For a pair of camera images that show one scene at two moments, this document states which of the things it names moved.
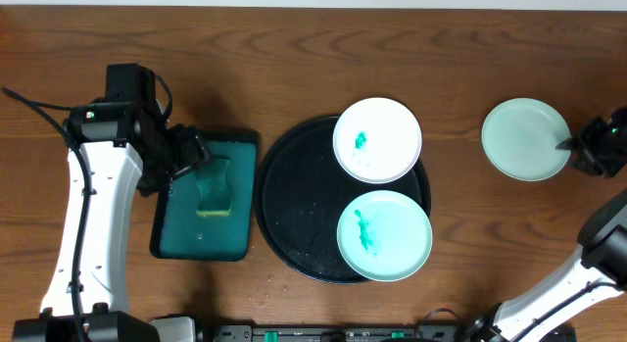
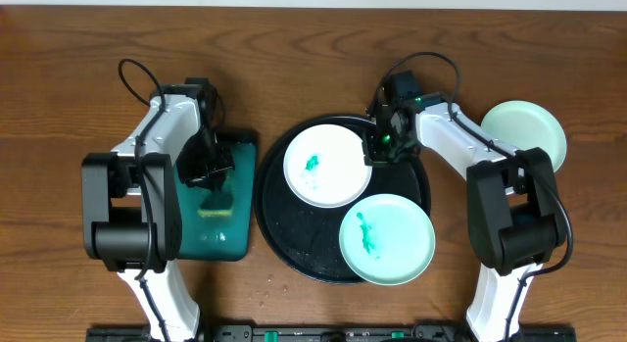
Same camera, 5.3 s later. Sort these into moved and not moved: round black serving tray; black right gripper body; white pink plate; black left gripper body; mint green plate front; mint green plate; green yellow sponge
Moved: white pink plate; black left gripper body; black right gripper body
Not moved: green yellow sponge; round black serving tray; mint green plate front; mint green plate
